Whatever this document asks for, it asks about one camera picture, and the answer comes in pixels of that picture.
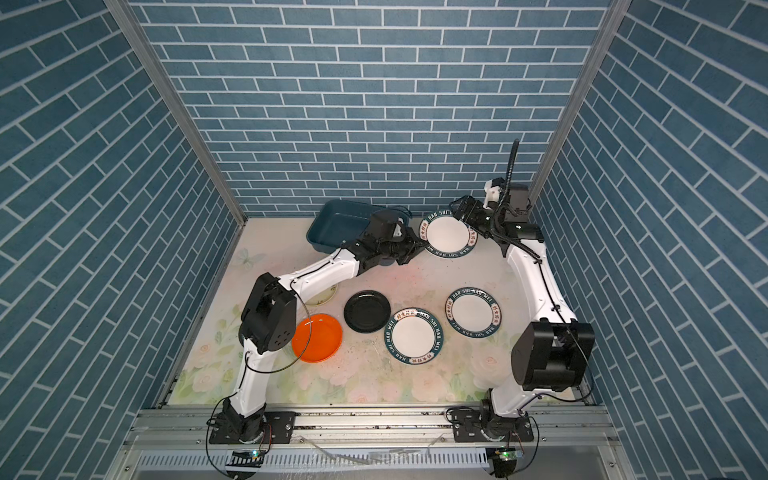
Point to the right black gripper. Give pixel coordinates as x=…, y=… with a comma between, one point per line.
x=468, y=204

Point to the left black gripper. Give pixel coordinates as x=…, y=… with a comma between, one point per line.
x=412, y=248

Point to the green rimmed white plate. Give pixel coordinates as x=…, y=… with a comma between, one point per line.
x=413, y=336
x=473, y=313
x=446, y=236

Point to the black plate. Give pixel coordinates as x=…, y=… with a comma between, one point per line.
x=367, y=311

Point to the orange plate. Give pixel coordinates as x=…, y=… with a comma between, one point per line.
x=317, y=339

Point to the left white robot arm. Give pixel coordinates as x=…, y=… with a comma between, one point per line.
x=276, y=303

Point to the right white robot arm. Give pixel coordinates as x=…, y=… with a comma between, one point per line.
x=552, y=354

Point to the teal plastic bin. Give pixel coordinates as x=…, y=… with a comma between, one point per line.
x=344, y=220

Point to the yellow floral plate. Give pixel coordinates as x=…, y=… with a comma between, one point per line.
x=325, y=296

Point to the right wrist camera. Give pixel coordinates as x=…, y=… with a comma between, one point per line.
x=493, y=191

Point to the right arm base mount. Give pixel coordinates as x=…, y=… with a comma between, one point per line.
x=489, y=425

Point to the aluminium front rail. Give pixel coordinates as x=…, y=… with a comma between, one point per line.
x=411, y=441

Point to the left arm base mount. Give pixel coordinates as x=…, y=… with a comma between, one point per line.
x=252, y=427

